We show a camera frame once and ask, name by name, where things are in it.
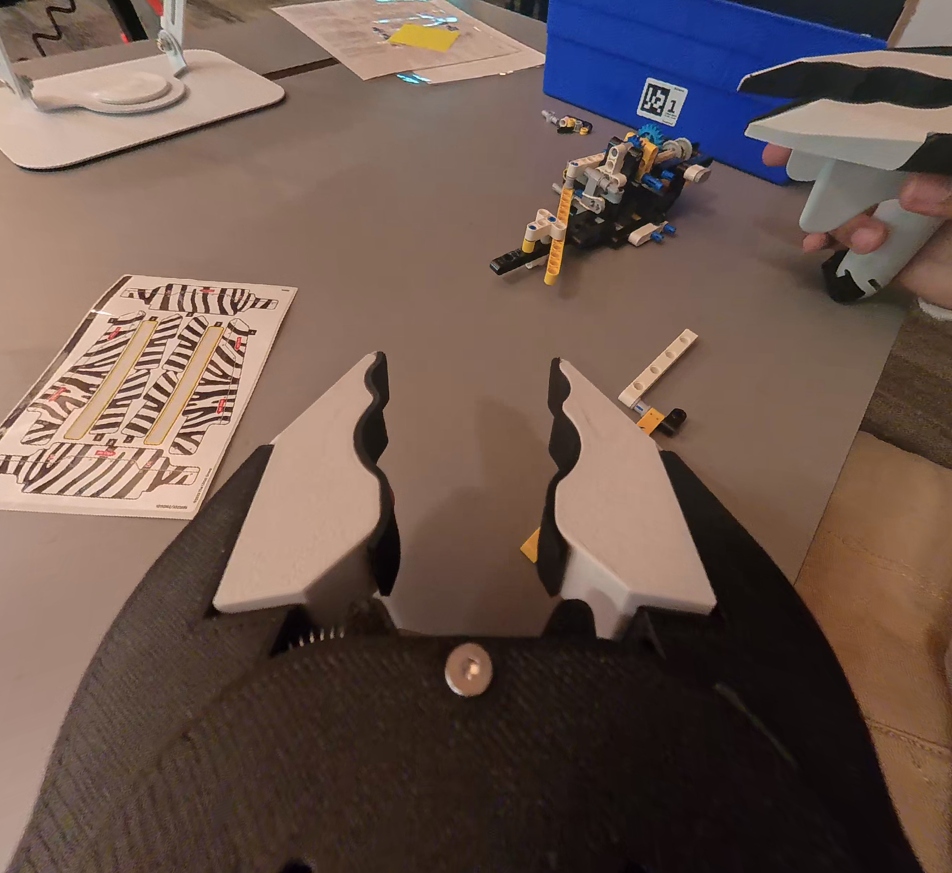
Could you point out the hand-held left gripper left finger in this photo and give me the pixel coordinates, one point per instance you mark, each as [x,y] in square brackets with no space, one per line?
[312,501]

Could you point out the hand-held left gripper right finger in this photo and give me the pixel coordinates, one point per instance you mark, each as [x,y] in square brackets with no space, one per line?
[632,516]

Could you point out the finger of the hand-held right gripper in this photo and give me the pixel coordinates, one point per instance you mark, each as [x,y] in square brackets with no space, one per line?
[840,133]
[877,74]

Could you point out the yellow printed lego beam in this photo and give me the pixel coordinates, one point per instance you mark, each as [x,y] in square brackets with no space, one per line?
[653,423]

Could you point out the black lego pin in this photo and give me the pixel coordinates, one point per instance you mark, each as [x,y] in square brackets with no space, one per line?
[673,421]

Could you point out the white lego beam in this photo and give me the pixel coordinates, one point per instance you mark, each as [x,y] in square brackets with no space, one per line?
[662,367]

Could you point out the lego vehicle model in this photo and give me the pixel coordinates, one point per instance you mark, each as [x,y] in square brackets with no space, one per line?
[610,196]

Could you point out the small yellow black lego piece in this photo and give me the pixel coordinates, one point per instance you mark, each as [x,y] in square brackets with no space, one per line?
[576,126]

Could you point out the person's right hand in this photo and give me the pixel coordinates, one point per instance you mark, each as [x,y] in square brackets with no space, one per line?
[930,248]

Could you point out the zebra striped sticker sheet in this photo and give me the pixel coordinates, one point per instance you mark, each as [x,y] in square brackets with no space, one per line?
[149,397]

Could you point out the blue plastic bin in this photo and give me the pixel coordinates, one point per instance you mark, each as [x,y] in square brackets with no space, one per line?
[595,55]

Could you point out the yellow sticky note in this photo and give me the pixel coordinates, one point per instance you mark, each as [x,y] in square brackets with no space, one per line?
[424,38]

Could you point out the white metal stand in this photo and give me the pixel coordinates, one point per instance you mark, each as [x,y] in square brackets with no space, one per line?
[186,81]

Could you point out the white printed paper sheet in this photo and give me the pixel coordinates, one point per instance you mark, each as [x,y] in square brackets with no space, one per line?
[335,33]

